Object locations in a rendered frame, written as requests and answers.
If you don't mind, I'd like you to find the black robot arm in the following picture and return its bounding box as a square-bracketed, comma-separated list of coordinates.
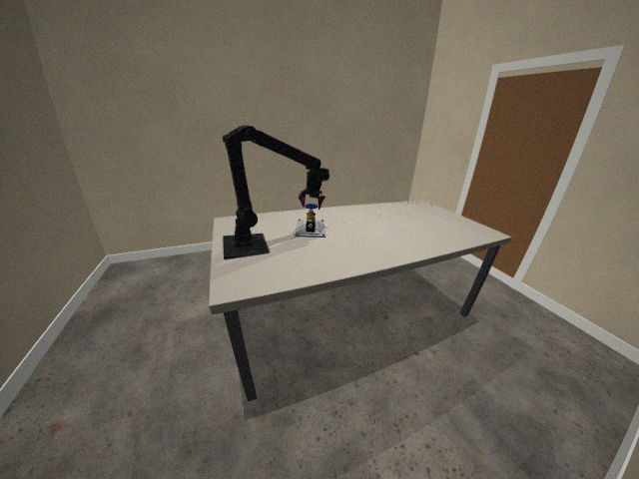
[223, 126, 329, 247]

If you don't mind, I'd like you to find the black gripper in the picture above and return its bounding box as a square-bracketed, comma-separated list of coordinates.
[298, 182, 325, 209]

